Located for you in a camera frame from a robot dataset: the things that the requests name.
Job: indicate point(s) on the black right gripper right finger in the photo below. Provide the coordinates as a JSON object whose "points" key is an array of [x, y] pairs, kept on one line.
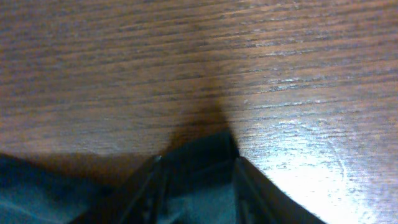
{"points": [[258, 200]]}

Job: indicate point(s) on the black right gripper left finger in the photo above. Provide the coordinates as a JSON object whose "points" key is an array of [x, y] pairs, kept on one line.
{"points": [[138, 200]]}

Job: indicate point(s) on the dark green t-shirt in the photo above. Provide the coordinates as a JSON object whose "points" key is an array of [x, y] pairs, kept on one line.
{"points": [[199, 187]]}

